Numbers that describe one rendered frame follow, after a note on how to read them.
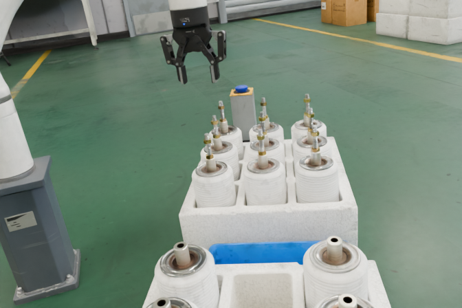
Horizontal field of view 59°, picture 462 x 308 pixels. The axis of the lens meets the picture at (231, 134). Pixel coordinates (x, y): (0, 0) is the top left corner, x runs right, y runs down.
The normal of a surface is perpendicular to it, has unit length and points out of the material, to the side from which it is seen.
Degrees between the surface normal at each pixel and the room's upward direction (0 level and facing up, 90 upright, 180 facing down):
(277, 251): 88
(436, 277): 0
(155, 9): 90
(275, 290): 90
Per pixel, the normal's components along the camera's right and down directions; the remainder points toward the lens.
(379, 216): -0.11, -0.92
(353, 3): 0.27, 0.33
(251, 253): -0.11, 0.35
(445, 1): -0.94, 0.22
